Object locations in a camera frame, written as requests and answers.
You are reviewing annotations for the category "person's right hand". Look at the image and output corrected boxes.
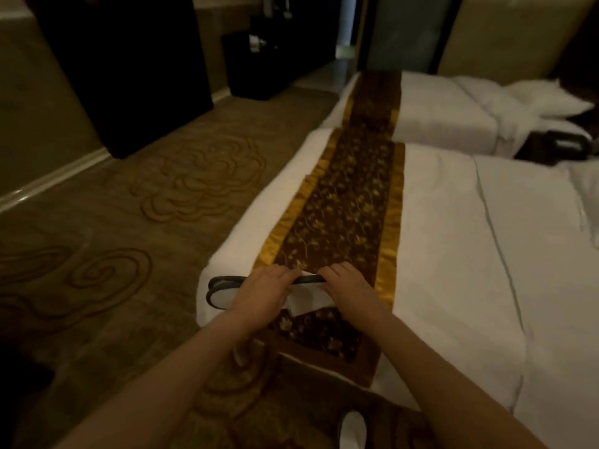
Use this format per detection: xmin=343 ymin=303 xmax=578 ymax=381
xmin=317 ymin=262 xmax=392 ymax=323

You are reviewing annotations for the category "person's left hand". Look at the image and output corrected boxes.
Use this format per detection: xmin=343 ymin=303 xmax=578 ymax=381
xmin=226 ymin=265 xmax=303 ymax=331

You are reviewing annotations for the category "white slipper with grey trim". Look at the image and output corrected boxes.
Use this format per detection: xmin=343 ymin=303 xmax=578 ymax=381
xmin=338 ymin=410 xmax=371 ymax=449
xmin=207 ymin=269 xmax=337 ymax=319

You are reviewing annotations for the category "white bed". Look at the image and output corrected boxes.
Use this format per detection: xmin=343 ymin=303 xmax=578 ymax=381
xmin=319 ymin=69 xmax=596 ymax=158
xmin=195 ymin=127 xmax=599 ymax=449

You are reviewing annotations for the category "person's left forearm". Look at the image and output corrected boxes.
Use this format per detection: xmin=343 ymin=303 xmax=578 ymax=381
xmin=54 ymin=315 xmax=263 ymax=449

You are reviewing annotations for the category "person's right forearm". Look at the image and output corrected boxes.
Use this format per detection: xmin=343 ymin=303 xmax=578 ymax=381
xmin=363 ymin=306 xmax=546 ymax=449

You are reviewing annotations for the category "low black cabinet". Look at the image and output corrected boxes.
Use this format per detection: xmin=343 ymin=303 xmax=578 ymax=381
xmin=220 ymin=0 xmax=341 ymax=102

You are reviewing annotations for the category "white pillow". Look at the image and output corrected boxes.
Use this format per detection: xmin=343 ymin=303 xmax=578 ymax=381
xmin=505 ymin=78 xmax=595 ymax=120
xmin=568 ymin=158 xmax=599 ymax=251

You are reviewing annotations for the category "grey door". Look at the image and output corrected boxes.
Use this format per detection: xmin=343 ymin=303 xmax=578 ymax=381
xmin=358 ymin=0 xmax=465 ymax=75

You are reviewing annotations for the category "tall black cabinet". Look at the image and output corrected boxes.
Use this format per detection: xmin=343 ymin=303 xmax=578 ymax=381
xmin=26 ymin=0 xmax=215 ymax=160

